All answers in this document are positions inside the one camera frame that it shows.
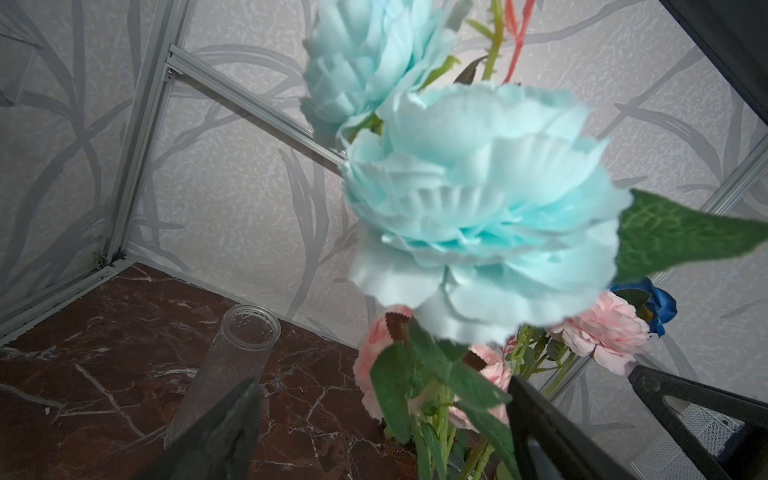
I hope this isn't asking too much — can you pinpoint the pink peony stem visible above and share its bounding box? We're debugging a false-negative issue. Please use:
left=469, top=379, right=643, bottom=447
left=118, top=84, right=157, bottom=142
left=353, top=306, right=520, bottom=479

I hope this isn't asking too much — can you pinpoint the blue rose stem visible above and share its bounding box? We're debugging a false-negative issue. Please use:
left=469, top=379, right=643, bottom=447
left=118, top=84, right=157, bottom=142
left=610, top=277, right=678, bottom=337

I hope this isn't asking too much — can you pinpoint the clear frosted glass vase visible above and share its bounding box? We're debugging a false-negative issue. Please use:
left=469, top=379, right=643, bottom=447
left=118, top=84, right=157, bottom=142
left=163, top=305, right=281, bottom=447

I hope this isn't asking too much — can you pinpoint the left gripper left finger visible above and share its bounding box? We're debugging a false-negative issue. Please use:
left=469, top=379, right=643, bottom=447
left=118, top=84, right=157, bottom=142
left=133, top=378, right=263, bottom=480

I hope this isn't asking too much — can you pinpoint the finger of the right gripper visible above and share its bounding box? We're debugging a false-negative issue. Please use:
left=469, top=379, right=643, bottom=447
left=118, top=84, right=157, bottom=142
left=629, top=366, right=767, bottom=479

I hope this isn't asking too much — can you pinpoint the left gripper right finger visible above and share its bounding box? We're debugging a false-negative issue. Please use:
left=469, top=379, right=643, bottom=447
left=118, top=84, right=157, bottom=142
left=507, top=377, right=633, bottom=480

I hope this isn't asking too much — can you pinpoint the pink ranunculus stem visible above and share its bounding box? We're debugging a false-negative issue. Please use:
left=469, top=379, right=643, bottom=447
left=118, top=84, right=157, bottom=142
left=545, top=290, right=651, bottom=397

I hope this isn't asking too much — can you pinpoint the pale green hydrangea stem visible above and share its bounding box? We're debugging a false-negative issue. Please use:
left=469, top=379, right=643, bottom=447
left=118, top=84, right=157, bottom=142
left=301, top=1, right=767, bottom=384

